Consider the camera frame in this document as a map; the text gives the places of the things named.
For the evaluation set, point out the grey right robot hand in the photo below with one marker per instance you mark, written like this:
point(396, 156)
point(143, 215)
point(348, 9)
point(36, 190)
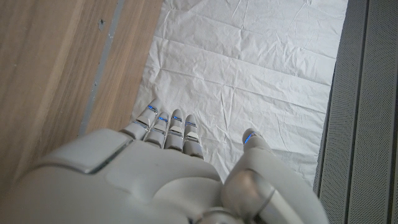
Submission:
point(140, 186)

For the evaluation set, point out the white backdrop sheet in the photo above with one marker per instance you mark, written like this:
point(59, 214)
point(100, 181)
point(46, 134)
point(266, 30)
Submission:
point(242, 62)

